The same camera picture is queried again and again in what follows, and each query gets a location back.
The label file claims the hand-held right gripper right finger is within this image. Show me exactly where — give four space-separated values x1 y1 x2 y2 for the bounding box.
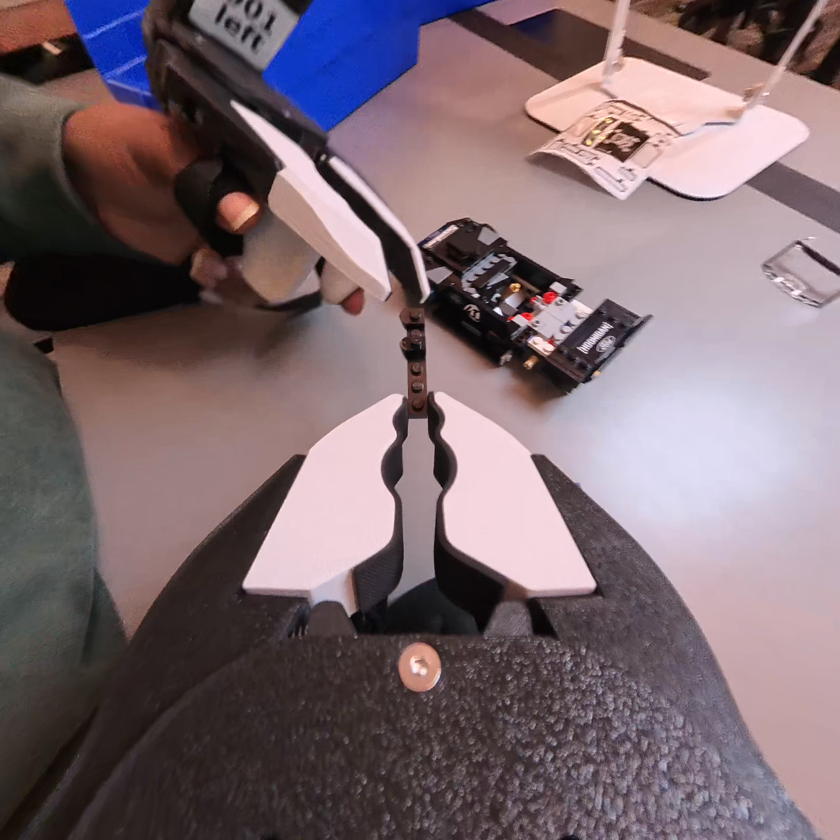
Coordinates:
434 392 598 605

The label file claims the white booklet stand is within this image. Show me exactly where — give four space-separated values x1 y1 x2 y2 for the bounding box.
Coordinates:
525 0 811 200

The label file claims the person's left hand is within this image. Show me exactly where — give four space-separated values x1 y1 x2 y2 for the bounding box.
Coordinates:
63 103 368 316

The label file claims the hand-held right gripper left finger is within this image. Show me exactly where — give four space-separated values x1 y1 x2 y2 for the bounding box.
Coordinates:
243 394 405 611

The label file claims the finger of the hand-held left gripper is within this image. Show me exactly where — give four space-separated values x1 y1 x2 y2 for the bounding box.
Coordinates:
325 157 433 307
230 101 396 301

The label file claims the blue plastic bin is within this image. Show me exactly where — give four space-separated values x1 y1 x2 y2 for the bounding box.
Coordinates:
66 0 489 132

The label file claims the black long lego plate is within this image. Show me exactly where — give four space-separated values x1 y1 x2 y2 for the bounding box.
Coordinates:
398 305 431 418

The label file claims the black lego car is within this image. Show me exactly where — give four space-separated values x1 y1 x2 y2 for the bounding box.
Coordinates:
418 217 653 395

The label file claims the person's left forearm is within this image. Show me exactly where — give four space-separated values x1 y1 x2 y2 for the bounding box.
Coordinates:
0 73 99 263

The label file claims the clear lego windshield piece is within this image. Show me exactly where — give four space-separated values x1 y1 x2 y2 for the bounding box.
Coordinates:
762 237 840 309

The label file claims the sticker sheet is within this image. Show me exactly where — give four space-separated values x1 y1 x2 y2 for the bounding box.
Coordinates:
529 99 683 200

